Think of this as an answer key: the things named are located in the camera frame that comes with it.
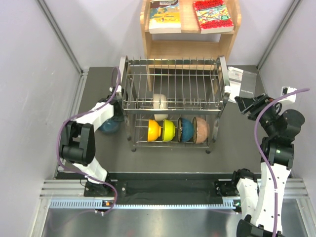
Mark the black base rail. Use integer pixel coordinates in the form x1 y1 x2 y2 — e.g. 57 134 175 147
83 172 247 205

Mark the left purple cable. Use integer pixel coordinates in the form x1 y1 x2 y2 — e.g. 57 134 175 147
56 66 122 213

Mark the wooden shelf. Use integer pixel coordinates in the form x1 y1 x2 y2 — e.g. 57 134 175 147
140 0 241 61

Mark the orange bowl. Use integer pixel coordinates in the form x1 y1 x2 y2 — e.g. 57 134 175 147
147 119 161 142

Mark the red cover book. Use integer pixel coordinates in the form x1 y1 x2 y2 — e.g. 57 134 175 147
193 0 234 34

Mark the pink speckled bowl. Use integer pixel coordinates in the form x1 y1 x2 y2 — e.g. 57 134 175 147
193 117 210 144

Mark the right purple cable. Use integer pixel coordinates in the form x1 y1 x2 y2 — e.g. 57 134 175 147
254 87 311 237

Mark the grey booklet in plastic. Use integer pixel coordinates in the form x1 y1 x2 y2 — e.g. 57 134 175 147
228 66 257 103

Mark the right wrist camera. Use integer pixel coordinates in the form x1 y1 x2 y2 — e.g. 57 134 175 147
281 85 297 104

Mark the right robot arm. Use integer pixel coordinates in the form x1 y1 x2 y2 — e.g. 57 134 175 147
230 94 305 237

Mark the steel two-tier dish rack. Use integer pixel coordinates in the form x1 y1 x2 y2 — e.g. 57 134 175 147
118 56 231 154

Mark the large blue ceramic bowl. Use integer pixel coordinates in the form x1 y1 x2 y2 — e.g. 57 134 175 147
98 117 124 134

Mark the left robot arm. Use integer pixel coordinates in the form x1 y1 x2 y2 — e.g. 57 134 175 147
59 98 124 196

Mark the purple cable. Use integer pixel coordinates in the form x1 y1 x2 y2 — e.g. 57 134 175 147
56 66 122 213
254 87 311 237

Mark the yellow cover book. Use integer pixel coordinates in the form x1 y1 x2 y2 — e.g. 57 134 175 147
149 0 181 34

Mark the lime green bowl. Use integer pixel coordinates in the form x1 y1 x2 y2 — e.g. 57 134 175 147
162 119 176 142

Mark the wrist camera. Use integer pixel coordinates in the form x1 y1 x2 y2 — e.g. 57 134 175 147
109 85 122 95
281 85 297 104

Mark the small teal blue bowl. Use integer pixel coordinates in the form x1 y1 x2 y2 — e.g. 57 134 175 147
177 118 194 142

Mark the cream ceramic bowl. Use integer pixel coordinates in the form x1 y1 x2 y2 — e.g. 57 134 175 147
153 93 168 121

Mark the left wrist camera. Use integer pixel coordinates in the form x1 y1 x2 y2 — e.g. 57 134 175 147
109 85 122 95

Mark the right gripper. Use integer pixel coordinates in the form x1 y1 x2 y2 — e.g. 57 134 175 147
235 93 279 136

